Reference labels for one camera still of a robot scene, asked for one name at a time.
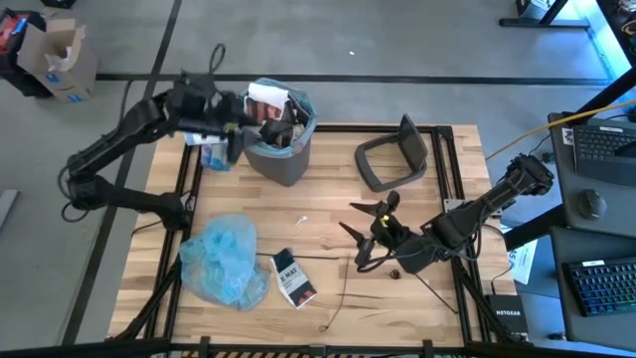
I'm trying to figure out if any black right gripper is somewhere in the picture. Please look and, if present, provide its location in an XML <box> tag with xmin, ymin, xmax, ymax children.
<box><xmin>338</xmin><ymin>190</ymin><xmax>414</xmax><ymax>272</ymax></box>

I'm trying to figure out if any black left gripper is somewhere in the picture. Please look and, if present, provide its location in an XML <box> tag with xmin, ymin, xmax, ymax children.
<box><xmin>200</xmin><ymin>90</ymin><xmax>299</xmax><ymax>166</ymax></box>

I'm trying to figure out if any red black striped packaging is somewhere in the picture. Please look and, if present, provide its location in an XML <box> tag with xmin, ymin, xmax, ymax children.
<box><xmin>244</xmin><ymin>96</ymin><xmax>282</xmax><ymax>124</ymax></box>

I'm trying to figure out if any grey plastic trash bin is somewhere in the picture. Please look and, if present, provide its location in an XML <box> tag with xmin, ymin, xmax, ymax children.
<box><xmin>239</xmin><ymin>77</ymin><xmax>319</xmax><ymax>188</ymax></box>

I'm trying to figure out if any thin black stir stick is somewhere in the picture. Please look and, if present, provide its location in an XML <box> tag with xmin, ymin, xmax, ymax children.
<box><xmin>254</xmin><ymin>252</ymin><xmax>350</xmax><ymax>262</ymax></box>

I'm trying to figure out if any dark looped cable tie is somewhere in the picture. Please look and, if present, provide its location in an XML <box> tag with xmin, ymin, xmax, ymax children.
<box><xmin>318</xmin><ymin>252</ymin><xmax>352</xmax><ymax>333</ymax></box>

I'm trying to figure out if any black printed mat packaging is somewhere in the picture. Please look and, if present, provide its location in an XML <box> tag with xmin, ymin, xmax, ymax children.
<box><xmin>268</xmin><ymin>247</ymin><xmax>318</xmax><ymax>310</ymax></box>

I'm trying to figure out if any thin brown stick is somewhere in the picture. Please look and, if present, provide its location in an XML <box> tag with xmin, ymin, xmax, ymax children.
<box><xmin>413</xmin><ymin>271</ymin><xmax>459</xmax><ymax>316</ymax></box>

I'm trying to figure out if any blue plastic bag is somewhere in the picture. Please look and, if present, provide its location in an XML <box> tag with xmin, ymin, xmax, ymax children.
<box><xmin>178</xmin><ymin>213</ymin><xmax>272</xmax><ymax>312</ymax></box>

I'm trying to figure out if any blue bin liner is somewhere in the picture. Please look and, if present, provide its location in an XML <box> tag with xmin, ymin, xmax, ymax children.
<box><xmin>239</xmin><ymin>77</ymin><xmax>319</xmax><ymax>159</ymax></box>

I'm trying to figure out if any grey bin swing lid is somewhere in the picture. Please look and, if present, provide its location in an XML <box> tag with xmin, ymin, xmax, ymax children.
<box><xmin>354</xmin><ymin>113</ymin><xmax>429</xmax><ymax>194</ymax></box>

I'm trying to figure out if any white printed paper sheet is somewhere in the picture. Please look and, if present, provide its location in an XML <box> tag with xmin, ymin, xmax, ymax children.
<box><xmin>501</xmin><ymin>223</ymin><xmax>539</xmax><ymax>286</ymax></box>

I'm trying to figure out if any black diagonal beam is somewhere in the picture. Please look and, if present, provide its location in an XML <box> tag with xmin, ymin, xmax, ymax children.
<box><xmin>503</xmin><ymin>67</ymin><xmax>636</xmax><ymax>252</ymax></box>

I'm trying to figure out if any grey desk top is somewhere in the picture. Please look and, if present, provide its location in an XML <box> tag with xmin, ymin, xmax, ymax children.
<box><xmin>548</xmin><ymin>111</ymin><xmax>636</xmax><ymax>240</ymax></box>
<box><xmin>550</xmin><ymin>226</ymin><xmax>636</xmax><ymax>353</ymax></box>

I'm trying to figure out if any open cardboard box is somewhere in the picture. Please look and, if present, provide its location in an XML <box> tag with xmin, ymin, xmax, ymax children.
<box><xmin>16</xmin><ymin>17</ymin><xmax>99</xmax><ymax>104</ymax></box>

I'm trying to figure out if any grey computer mouse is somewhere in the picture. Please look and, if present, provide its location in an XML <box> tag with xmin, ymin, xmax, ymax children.
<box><xmin>575</xmin><ymin>188</ymin><xmax>609</xmax><ymax>222</ymax></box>

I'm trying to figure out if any backlit black keyboard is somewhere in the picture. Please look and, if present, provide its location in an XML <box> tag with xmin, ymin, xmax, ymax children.
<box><xmin>561</xmin><ymin>256</ymin><xmax>636</xmax><ymax>318</ymax></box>

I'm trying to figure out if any dark grey keyboard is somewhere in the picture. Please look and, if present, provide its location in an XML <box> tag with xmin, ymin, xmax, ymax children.
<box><xmin>571</xmin><ymin>123</ymin><xmax>636</xmax><ymax>189</ymax></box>

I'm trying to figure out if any black floor stand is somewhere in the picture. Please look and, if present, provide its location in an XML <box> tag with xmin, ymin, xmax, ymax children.
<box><xmin>498</xmin><ymin>0</ymin><xmax>592</xmax><ymax>29</ymax></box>

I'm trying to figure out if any black crate with red items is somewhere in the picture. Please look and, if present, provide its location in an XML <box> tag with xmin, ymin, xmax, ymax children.
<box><xmin>0</xmin><ymin>7</ymin><xmax>49</xmax><ymax>98</ymax></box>

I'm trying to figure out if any black network switch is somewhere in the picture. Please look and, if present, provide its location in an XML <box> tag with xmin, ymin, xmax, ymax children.
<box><xmin>485</xmin><ymin>293</ymin><xmax>531</xmax><ymax>343</ymax></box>

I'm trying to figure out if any yellow cable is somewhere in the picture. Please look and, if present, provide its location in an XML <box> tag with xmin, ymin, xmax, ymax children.
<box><xmin>484</xmin><ymin>98</ymin><xmax>636</xmax><ymax>161</ymax></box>

